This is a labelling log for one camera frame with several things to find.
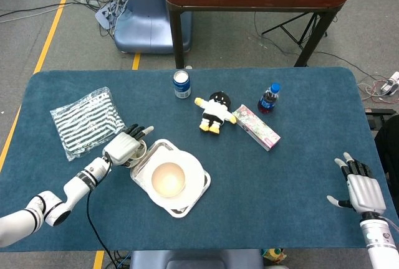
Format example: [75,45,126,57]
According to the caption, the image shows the stainless steel tray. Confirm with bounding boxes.
[130,138,211,219]

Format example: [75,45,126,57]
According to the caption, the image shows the beige bowl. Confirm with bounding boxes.
[151,162,187,197]

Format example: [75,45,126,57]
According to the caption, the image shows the white round plate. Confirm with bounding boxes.
[146,151,205,208]

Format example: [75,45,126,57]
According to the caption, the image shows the cola bottle blue cap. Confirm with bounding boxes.
[257,82,282,115]

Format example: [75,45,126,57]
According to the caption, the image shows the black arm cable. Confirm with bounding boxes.
[86,156,120,269]

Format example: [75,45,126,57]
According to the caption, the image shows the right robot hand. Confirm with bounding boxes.
[326,152,387,215]

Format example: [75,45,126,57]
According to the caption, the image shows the black white plush doll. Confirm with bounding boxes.
[194,92,238,135]

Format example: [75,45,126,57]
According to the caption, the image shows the striped cloth in plastic bag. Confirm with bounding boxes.
[49,87,127,162]

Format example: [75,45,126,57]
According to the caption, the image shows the grey blue robot torso base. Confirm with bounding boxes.
[129,249,264,269]

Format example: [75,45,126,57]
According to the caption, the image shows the blue soda can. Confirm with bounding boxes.
[173,70,191,99]

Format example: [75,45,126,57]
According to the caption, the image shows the white power strip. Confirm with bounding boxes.
[380,71,399,97]

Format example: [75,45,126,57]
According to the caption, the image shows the flower print paper cup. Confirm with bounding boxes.
[129,139,148,161]

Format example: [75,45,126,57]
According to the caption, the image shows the white floor socket box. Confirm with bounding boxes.
[94,0,122,31]

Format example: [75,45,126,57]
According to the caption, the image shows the black tripod stand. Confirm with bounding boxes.
[261,12,329,52]

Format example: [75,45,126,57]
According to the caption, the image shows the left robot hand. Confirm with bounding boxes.
[102,123,155,169]

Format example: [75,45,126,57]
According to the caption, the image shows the pink floral long box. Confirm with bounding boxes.
[232,104,281,152]

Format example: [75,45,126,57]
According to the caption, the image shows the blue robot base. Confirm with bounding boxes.
[113,0,193,54]

